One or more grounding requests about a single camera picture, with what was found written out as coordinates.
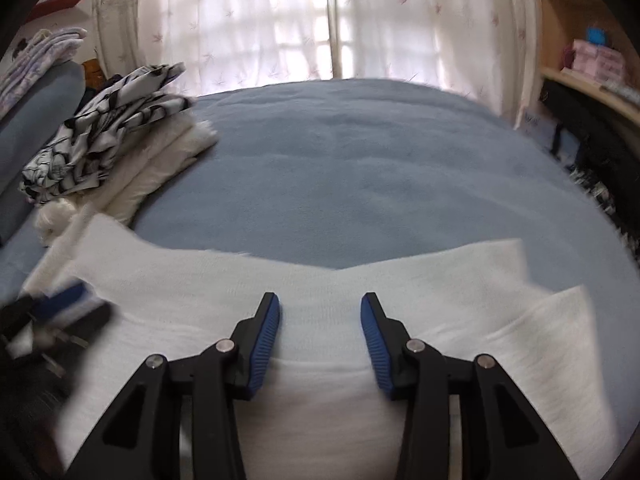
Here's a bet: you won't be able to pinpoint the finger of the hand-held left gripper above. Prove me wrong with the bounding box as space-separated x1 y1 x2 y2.
34 281 91 318
55 301 114 344

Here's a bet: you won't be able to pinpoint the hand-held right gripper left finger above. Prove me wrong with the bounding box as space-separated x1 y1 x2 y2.
62 291 282 480

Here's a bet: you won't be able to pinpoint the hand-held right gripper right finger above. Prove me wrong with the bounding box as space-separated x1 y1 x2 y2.
360 291 581 480

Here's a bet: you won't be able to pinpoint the white hoodie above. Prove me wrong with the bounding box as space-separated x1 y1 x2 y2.
22 212 622 480

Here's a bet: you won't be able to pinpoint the cream folded cloth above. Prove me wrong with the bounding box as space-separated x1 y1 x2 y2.
34 119 219 247

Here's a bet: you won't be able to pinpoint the blue-grey pillow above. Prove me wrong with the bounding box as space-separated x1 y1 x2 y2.
0 61 87 247

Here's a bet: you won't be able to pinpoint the black and white patterned cloth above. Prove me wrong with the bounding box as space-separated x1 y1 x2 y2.
19 61 199 207

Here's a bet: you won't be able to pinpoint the blue bed blanket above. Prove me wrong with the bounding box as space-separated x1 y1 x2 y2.
0 77 640 301

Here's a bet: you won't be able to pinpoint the purple floral folded blanket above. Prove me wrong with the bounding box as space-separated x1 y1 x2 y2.
0 26 89 112

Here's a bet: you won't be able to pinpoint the black and white speckled cloth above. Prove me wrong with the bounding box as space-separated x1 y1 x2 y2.
569 164 640 257

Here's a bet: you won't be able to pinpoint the white sheer curtains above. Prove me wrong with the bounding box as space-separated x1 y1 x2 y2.
91 0 540 127

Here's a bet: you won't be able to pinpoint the stack of pink boxes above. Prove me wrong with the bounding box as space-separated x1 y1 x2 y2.
569 39 627 82

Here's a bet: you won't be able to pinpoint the wooden shelf unit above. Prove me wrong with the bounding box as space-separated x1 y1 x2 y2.
536 0 640 127

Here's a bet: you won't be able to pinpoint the red wall shelf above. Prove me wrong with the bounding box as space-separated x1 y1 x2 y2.
24 0 90 24

